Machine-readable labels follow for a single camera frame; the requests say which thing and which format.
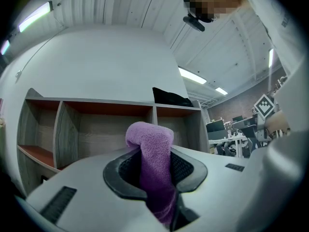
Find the white wall cable conduit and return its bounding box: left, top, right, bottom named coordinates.
left=15, top=28, right=66, bottom=79

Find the black head camera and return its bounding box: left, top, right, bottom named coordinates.
left=183, top=13, right=206, bottom=32

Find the person's white t-shirt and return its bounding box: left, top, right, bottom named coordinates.
left=239, top=0, right=309, bottom=135

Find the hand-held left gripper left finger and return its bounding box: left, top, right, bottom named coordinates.
left=26, top=146, right=169, bottom=232

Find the purple wiping cloth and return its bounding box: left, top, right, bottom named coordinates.
left=125, top=121, right=178, bottom=224

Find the wooden shelf unit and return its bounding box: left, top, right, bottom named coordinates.
left=16, top=88, right=211, bottom=196

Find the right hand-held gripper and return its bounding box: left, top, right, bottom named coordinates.
left=231, top=93, right=276, bottom=142

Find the black fabric bag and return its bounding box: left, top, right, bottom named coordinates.
left=152, top=87, right=194, bottom=108

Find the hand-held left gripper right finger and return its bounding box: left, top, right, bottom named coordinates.
left=170, top=145, right=251, bottom=232

